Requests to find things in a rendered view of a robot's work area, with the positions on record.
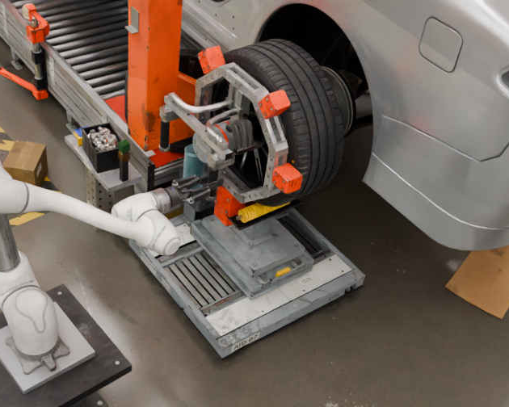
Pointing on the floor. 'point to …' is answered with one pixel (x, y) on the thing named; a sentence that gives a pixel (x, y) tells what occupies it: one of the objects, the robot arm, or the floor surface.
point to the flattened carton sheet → (491, 278)
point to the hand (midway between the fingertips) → (212, 181)
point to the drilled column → (98, 195)
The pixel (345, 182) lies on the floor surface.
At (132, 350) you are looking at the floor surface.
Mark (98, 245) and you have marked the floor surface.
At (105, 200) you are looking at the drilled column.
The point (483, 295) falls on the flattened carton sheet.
